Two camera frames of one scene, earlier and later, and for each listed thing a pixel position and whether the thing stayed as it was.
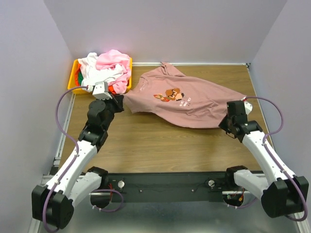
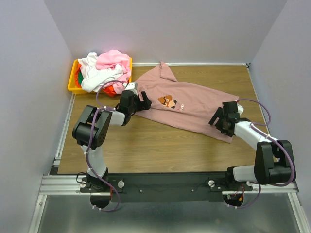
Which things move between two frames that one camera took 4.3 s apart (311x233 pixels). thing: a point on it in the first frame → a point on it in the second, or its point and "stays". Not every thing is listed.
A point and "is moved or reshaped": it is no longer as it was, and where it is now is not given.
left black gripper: [117, 102] → [139, 101]
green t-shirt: [80, 76] stays
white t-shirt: [91, 74] stays
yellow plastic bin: [72, 84] stays
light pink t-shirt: [109, 59] stays
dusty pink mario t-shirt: [162, 92] is moved or reshaped
